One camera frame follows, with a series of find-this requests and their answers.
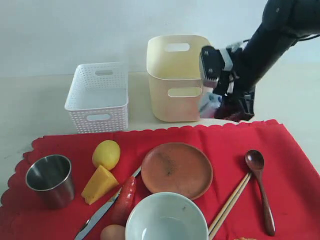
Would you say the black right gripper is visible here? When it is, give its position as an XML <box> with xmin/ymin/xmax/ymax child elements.
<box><xmin>200</xmin><ymin>45</ymin><xmax>255</xmax><ymax>122</ymax></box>

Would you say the blue white milk carton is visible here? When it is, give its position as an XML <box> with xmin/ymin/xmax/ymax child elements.
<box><xmin>198</xmin><ymin>92</ymin><xmax>222</xmax><ymax>119</ymax></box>

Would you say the yellow lemon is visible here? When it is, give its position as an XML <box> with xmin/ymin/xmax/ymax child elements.
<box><xmin>92</xmin><ymin>140</ymin><xmax>121</xmax><ymax>171</ymax></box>

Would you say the yellow cheese wedge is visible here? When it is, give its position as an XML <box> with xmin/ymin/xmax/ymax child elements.
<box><xmin>81</xmin><ymin>165</ymin><xmax>119</xmax><ymax>205</ymax></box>

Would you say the red sausage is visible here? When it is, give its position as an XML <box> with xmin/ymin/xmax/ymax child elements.
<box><xmin>111</xmin><ymin>176</ymin><xmax>137</xmax><ymax>226</ymax></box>

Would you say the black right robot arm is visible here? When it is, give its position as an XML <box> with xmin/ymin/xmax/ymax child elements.
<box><xmin>198</xmin><ymin>0</ymin><xmax>320</xmax><ymax>122</ymax></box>

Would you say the cream plastic bin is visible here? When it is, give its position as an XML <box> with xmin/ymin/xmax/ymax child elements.
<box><xmin>146</xmin><ymin>35</ymin><xmax>210</xmax><ymax>122</ymax></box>

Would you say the dark wooden spoon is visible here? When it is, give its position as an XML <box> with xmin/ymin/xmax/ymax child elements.
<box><xmin>245</xmin><ymin>149</ymin><xmax>276</xmax><ymax>237</ymax></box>

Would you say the brown wooden plate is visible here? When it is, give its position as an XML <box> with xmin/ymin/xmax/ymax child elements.
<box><xmin>140</xmin><ymin>142</ymin><xmax>214</xmax><ymax>200</ymax></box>

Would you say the white perforated plastic basket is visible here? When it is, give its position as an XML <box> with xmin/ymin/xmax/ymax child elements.
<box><xmin>64</xmin><ymin>62</ymin><xmax>129</xmax><ymax>133</ymax></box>

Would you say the pale green ceramic bowl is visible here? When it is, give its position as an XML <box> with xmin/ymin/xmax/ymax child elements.
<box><xmin>125</xmin><ymin>192</ymin><xmax>209</xmax><ymax>240</ymax></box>

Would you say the right bamboo chopstick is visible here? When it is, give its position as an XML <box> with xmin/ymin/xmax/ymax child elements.
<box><xmin>208</xmin><ymin>174</ymin><xmax>252</xmax><ymax>240</ymax></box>

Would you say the orange bread piece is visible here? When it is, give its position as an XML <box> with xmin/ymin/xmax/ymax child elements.
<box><xmin>234</xmin><ymin>237</ymin><xmax>256</xmax><ymax>240</ymax></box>

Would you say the brown egg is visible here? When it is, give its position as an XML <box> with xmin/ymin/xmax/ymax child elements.
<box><xmin>100</xmin><ymin>224</ymin><xmax>125</xmax><ymax>240</ymax></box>

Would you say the red scalloped table cloth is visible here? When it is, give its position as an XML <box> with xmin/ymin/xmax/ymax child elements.
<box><xmin>0</xmin><ymin>120</ymin><xmax>320</xmax><ymax>240</ymax></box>

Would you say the stainless steel cup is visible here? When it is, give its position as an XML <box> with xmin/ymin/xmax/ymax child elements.
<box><xmin>25</xmin><ymin>154</ymin><xmax>75</xmax><ymax>209</ymax></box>

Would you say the steel table knife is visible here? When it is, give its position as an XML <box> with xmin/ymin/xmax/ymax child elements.
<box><xmin>74</xmin><ymin>166</ymin><xmax>142</xmax><ymax>240</ymax></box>

